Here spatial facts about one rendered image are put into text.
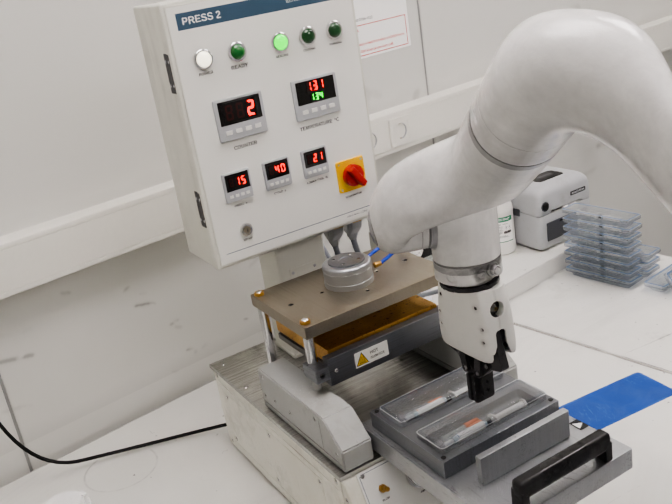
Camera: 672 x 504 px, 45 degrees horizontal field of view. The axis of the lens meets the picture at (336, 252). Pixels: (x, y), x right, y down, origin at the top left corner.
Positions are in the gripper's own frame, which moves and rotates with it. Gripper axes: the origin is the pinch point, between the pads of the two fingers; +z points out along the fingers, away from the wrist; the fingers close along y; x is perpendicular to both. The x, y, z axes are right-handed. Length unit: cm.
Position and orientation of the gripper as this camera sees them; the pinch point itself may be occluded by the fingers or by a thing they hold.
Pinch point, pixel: (480, 384)
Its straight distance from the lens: 110.1
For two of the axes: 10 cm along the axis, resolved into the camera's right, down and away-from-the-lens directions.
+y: -5.2, -2.3, 8.3
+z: 1.6, 9.2, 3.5
